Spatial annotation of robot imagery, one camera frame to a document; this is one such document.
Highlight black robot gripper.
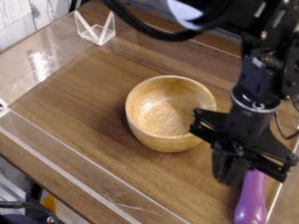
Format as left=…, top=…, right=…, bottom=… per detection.
left=190, top=105, right=299, bottom=186

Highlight purple toy eggplant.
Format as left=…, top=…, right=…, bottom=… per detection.
left=234, top=170, right=267, bottom=224

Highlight brown wooden bowl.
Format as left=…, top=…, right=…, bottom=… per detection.
left=126, top=75, right=218, bottom=153

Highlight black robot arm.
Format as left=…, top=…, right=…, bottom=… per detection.
left=167, top=0, right=299, bottom=185

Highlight black clamp with screw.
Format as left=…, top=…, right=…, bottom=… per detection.
left=38, top=214, right=65, bottom=224

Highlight clear acrylic tray wall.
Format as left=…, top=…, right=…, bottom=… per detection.
left=0, top=16, right=241, bottom=224

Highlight black cable bottom left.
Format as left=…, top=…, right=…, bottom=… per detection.
left=0, top=200, right=59, bottom=224

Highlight clear acrylic corner bracket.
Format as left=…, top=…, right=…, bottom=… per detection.
left=74, top=11, right=117, bottom=46

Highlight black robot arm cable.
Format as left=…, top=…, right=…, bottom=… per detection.
left=102, top=0, right=209, bottom=42

